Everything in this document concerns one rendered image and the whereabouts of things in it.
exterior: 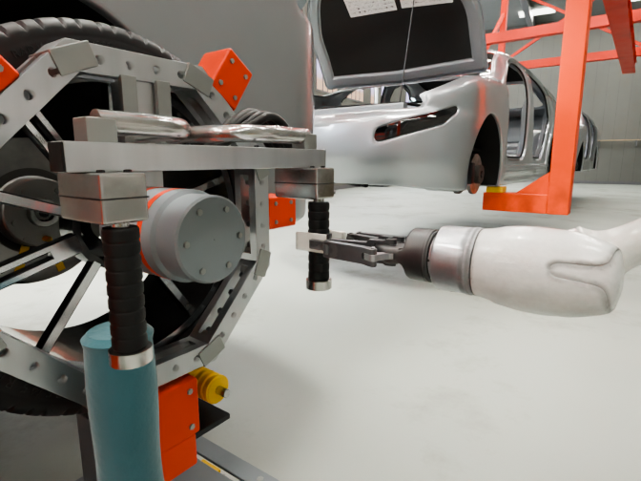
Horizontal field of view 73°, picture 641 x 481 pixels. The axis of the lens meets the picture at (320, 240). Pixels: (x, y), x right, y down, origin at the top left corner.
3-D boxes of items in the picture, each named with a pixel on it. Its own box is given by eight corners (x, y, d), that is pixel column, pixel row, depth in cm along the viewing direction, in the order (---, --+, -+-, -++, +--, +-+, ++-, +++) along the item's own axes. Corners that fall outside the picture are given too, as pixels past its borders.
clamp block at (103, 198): (106, 214, 51) (101, 168, 50) (151, 220, 45) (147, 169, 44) (59, 219, 47) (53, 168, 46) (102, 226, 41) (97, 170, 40)
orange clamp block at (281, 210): (244, 226, 97) (272, 222, 104) (270, 230, 92) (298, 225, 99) (243, 195, 96) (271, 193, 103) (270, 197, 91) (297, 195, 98)
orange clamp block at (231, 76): (209, 114, 86) (227, 78, 89) (237, 111, 81) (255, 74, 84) (183, 89, 81) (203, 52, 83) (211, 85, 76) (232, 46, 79)
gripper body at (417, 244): (424, 289, 58) (364, 278, 63) (447, 276, 64) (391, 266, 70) (427, 234, 56) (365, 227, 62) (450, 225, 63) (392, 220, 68)
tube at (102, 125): (141, 149, 68) (136, 77, 66) (225, 147, 56) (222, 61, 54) (10, 146, 54) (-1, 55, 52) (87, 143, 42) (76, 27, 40)
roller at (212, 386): (154, 361, 105) (152, 339, 104) (238, 401, 88) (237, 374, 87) (131, 370, 101) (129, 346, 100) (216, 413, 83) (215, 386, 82)
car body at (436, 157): (445, 175, 776) (450, 81, 747) (564, 177, 667) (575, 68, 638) (242, 191, 384) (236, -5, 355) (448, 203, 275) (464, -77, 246)
